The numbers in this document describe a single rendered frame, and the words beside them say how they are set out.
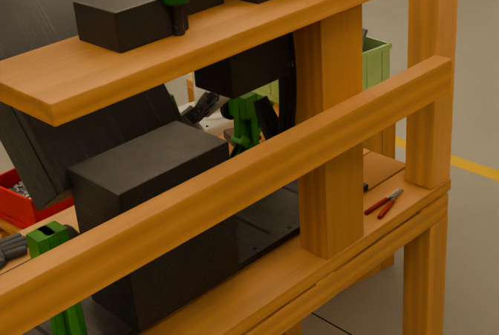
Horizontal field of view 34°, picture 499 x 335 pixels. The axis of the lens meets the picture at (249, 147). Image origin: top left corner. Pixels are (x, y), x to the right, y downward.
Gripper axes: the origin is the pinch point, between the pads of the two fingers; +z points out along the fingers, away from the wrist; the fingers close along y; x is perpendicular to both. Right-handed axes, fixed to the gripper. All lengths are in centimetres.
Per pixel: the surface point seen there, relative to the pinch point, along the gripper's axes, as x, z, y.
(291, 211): 34.2, -7.4, -11.9
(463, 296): 113, -77, -98
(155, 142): 0.1, 18.1, 16.1
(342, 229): 44.8, -4.8, 6.0
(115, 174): 0.1, 32.1, 22.5
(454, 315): 113, -65, -93
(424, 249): 70, -33, -21
